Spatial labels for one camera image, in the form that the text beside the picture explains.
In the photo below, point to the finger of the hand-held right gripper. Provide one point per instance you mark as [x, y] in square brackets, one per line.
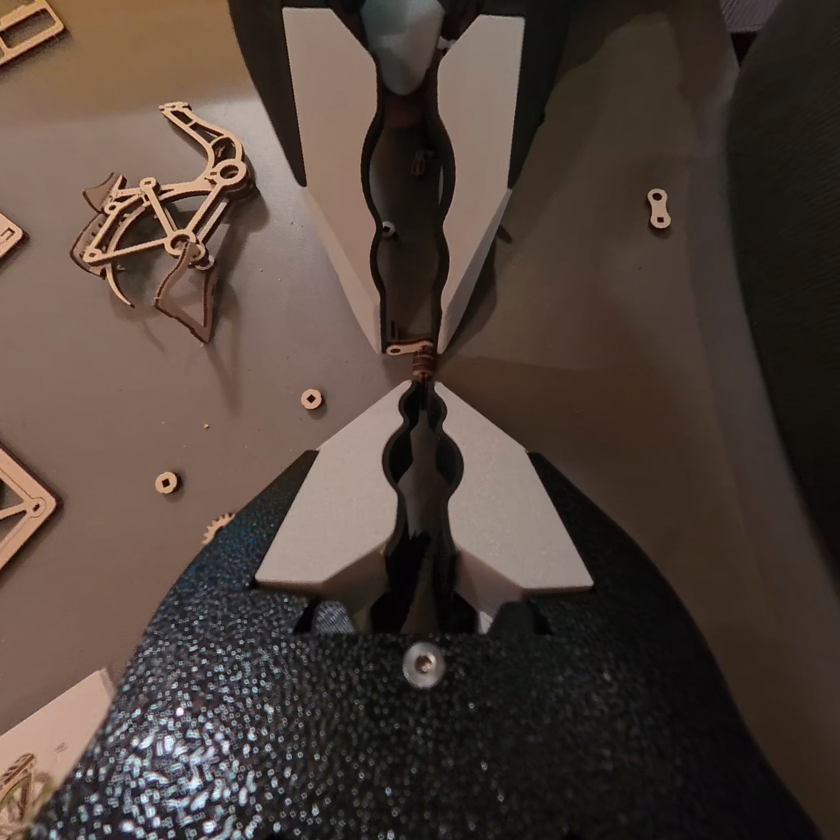
[328, 131]
[482, 131]

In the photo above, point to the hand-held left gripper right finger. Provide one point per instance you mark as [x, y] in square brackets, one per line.
[518, 525]

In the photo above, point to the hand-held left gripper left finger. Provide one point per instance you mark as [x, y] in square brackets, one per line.
[328, 518]

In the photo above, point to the wooden model frame assembly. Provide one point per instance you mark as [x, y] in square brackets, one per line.
[239, 177]

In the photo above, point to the wooden axle with discs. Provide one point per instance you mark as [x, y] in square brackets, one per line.
[422, 367]

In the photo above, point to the wooden crank link with peg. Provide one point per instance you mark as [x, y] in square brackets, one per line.
[407, 346]

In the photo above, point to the flat wooden two-hole link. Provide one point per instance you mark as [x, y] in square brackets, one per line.
[659, 210]

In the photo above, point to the wooden parts sheet mostly empty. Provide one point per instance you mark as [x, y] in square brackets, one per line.
[49, 36]

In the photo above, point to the wooden parts sheet mostly full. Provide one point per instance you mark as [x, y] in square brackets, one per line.
[49, 504]

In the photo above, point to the small wooden gear wheel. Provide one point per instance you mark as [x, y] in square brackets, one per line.
[213, 528]

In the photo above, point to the grey fabric chair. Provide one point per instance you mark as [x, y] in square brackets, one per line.
[754, 26]

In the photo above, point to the person's dark green clothing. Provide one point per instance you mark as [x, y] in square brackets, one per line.
[787, 262]

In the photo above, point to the white instruction booklet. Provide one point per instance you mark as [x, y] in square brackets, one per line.
[59, 722]

